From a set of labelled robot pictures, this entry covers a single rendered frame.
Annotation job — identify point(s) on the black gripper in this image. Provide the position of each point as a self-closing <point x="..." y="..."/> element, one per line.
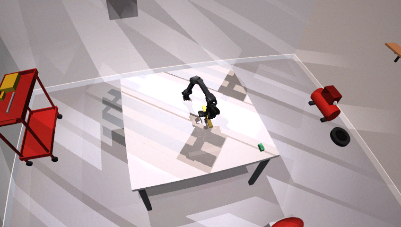
<point x="203" y="114"/>

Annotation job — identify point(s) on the yellow bar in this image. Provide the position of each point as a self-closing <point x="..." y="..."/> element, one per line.
<point x="208" y="121"/>

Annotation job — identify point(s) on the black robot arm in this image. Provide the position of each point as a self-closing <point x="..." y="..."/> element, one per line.
<point x="210" y="98"/>

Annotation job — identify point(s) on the green rectangular block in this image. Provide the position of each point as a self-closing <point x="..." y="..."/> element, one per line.
<point x="261" y="147"/>

